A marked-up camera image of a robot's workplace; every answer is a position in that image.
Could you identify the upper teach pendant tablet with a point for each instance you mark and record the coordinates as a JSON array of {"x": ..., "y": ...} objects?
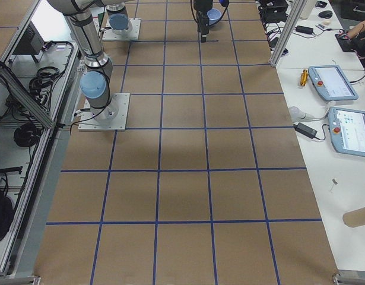
[{"x": 331, "y": 83}]

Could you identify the blue ceramic bowl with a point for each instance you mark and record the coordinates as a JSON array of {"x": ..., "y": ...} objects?
[{"x": 213, "y": 15}]

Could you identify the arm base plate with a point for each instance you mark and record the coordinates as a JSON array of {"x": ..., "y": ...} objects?
[
  {"x": 131, "y": 34},
  {"x": 114, "y": 117}
]

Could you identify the teach pendant tablet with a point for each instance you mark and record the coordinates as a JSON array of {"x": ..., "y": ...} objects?
[
  {"x": 331, "y": 83},
  {"x": 347, "y": 130}
]

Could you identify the aluminium frame post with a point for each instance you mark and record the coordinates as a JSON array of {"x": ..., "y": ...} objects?
[{"x": 293, "y": 17}]

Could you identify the black power adapter brick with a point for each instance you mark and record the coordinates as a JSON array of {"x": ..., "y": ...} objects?
[{"x": 305, "y": 130}]

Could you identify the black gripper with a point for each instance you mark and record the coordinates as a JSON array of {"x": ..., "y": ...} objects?
[{"x": 202, "y": 8}]

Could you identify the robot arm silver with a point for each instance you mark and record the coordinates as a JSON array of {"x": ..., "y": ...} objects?
[
  {"x": 95, "y": 83},
  {"x": 122, "y": 25}
]

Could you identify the gold metal cylinder tool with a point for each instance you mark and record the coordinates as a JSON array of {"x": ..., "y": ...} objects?
[{"x": 303, "y": 78}]

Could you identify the lower teach pendant tablet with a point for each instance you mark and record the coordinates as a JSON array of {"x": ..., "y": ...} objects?
[{"x": 347, "y": 130}]

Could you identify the white light bulb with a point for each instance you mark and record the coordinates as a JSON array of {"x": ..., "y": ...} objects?
[{"x": 298, "y": 115}]

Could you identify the black computer mouse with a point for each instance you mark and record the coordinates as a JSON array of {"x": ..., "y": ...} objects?
[{"x": 325, "y": 14}]

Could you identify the cardboard tube roll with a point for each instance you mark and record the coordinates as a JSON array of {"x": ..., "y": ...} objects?
[{"x": 355, "y": 218}]

